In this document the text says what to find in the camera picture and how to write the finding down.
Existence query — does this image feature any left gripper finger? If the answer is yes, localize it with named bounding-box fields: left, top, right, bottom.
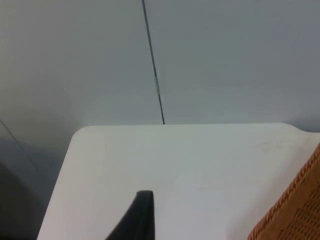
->
left=106, top=190, right=157, bottom=240

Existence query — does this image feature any brown wicker basket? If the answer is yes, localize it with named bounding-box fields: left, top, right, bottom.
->
left=247, top=142, right=320, bottom=240

